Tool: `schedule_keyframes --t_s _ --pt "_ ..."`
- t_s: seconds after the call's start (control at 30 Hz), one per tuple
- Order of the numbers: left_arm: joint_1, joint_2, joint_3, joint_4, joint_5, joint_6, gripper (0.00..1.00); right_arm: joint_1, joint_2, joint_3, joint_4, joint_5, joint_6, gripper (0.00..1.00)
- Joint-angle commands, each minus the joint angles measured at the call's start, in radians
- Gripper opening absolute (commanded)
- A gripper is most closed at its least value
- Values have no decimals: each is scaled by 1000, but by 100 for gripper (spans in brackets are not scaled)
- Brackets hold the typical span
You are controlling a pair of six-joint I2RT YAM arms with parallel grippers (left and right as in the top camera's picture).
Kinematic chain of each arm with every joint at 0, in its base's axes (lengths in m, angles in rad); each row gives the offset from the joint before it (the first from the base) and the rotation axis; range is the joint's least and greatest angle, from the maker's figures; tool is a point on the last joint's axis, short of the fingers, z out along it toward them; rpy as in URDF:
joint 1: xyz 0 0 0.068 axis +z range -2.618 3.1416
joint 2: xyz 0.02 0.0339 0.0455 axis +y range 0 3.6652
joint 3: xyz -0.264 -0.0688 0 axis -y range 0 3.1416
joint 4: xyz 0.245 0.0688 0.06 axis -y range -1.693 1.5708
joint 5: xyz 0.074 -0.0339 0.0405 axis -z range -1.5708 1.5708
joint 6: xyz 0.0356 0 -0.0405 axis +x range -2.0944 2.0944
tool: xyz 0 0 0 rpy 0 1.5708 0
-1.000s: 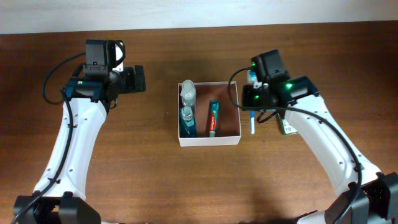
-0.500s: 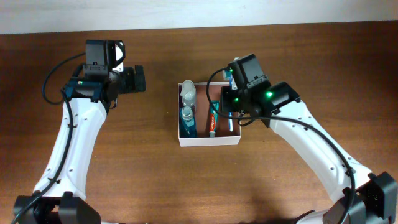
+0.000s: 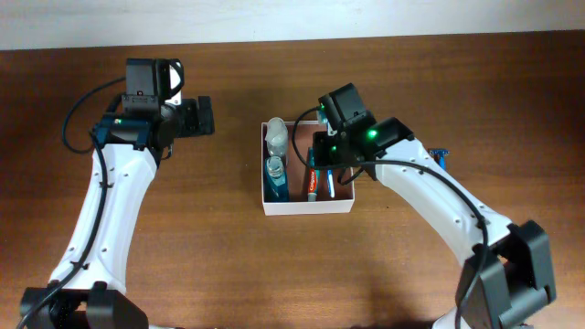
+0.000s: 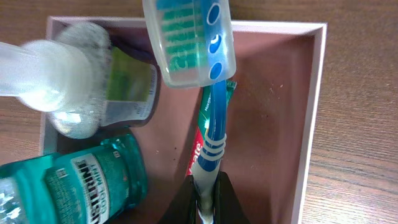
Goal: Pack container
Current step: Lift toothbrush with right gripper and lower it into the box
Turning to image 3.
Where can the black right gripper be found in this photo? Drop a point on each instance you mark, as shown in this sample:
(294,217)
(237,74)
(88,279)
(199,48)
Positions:
(322,155)

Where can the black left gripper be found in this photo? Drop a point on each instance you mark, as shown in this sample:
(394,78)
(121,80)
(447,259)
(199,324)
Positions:
(194,124)

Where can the blue white toothbrush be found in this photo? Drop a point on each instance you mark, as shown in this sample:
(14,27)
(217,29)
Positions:
(330,183)

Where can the red green toothpaste tube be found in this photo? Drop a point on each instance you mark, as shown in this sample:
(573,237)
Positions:
(313,177)

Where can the clear bottle purple liquid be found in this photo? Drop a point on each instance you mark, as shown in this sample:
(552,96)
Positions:
(277,139)

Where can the teal mouthwash bottle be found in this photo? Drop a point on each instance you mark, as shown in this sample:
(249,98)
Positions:
(276,182)

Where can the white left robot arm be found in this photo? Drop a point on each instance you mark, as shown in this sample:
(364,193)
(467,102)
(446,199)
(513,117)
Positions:
(135,134)

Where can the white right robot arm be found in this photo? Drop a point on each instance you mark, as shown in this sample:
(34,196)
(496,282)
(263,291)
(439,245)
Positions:
(507,273)

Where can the white cardboard box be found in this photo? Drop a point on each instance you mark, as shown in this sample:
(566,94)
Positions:
(298,183)

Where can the blue disposable razor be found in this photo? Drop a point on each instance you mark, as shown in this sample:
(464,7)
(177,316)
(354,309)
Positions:
(439,156)

